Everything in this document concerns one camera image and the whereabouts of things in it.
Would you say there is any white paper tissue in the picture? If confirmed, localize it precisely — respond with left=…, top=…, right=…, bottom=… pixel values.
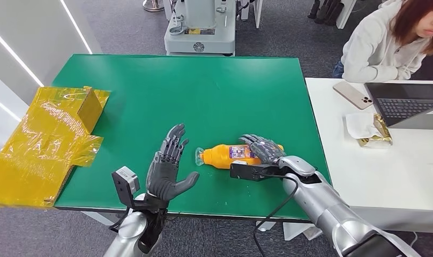
left=345, top=112, right=382, bottom=140

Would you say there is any gold foil snack wrapper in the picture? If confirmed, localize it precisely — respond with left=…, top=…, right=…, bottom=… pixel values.
left=357, top=113, right=394, bottom=148

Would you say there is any person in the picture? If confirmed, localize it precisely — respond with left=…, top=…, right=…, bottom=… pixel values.
left=333, top=0, right=433, bottom=84

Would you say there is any white furniture panel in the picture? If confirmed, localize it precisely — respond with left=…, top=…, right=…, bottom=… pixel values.
left=336, top=0, right=357, bottom=30

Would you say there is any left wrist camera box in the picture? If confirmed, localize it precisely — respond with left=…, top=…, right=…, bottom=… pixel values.
left=111, top=165, right=141, bottom=208

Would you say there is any white table foot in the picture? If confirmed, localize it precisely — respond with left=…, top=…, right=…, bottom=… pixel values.
left=255, top=221, right=277, bottom=232

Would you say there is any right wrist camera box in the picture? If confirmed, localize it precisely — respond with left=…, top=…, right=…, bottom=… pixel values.
left=230, top=160, right=285, bottom=182

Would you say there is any grey machine base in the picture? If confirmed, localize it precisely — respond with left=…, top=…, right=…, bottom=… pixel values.
left=163, top=0, right=237, bottom=57

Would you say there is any beige smartphone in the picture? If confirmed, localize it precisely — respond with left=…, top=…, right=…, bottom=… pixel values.
left=333, top=81, right=374, bottom=110

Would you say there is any chrome stand base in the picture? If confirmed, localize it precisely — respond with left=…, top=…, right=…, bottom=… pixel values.
left=142, top=0, right=165, bottom=12

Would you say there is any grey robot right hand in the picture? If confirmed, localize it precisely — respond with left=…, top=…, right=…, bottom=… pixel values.
left=238, top=134, right=287, bottom=166

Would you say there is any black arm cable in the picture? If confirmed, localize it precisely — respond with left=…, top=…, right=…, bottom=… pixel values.
left=109, top=209, right=132, bottom=233
left=252, top=173, right=301, bottom=257

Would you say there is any dark grey laptop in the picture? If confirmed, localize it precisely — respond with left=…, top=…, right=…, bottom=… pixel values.
left=364, top=82, right=433, bottom=131

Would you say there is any green table mat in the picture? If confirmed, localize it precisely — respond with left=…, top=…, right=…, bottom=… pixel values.
left=53, top=54, right=333, bottom=221

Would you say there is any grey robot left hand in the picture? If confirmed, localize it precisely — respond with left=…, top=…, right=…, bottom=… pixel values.
left=145, top=123, right=200, bottom=202

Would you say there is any white desk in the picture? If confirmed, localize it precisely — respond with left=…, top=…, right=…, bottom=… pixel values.
left=305, top=77, right=433, bottom=234

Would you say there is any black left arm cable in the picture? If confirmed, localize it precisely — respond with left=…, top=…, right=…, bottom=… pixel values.
left=109, top=209, right=132, bottom=233

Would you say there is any yellow taped cardboard box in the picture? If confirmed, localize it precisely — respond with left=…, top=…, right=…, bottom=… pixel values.
left=0, top=86, right=111, bottom=209

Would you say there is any white table leg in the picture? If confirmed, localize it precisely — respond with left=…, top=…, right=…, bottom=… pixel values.
left=80, top=211, right=115, bottom=227

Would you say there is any orange plastic bottle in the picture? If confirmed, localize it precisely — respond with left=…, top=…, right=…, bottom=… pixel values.
left=195, top=143, right=285, bottom=170

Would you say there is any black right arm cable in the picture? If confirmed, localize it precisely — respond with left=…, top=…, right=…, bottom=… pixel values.
left=252, top=173, right=301, bottom=257

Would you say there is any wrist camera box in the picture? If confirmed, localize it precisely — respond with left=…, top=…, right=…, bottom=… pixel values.
left=111, top=165, right=141, bottom=208
left=230, top=160, right=285, bottom=182

